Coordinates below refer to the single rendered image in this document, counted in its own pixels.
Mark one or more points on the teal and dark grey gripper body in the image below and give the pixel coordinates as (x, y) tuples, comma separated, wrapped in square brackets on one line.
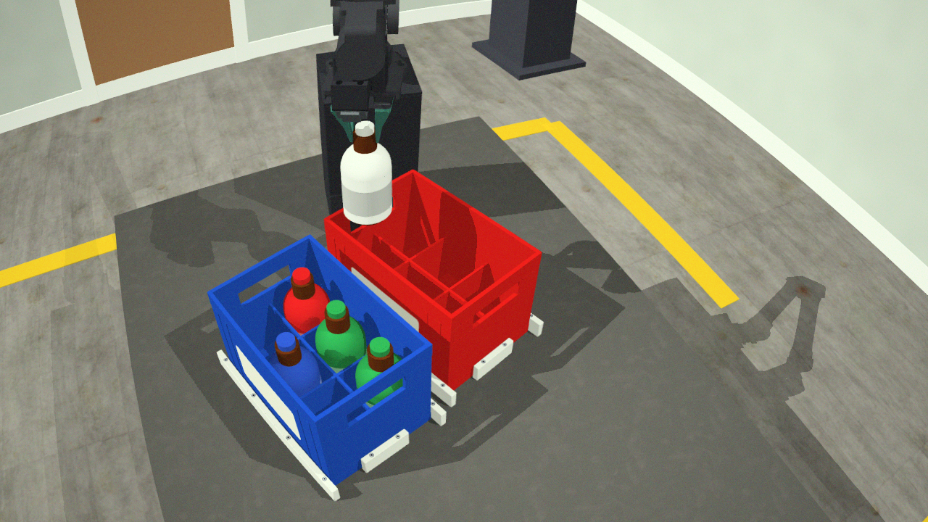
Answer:
[(377, 100)]

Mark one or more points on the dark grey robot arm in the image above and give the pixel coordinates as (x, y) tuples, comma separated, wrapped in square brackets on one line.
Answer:
[(360, 54)]

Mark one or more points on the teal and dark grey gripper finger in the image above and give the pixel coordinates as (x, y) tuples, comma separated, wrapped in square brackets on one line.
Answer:
[(380, 118), (349, 127)]

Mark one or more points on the red crate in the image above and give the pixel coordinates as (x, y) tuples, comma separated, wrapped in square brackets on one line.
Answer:
[(439, 290)]

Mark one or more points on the blue plastic bottle crate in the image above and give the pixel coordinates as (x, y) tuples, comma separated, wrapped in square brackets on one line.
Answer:
[(317, 420)]

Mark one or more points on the white bottle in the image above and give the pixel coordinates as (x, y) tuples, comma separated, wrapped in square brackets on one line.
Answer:
[(366, 178)]

